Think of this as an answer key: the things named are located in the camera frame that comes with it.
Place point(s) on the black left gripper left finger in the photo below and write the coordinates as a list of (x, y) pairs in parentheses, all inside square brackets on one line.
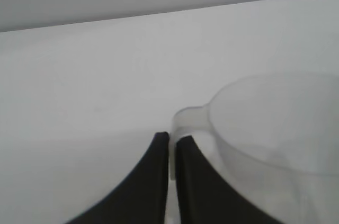
[(143, 189)]

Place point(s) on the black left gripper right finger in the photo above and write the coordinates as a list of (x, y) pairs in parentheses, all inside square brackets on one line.
[(201, 197)]

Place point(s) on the clear plastic measuring cup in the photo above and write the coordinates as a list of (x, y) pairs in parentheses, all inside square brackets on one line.
[(265, 118)]

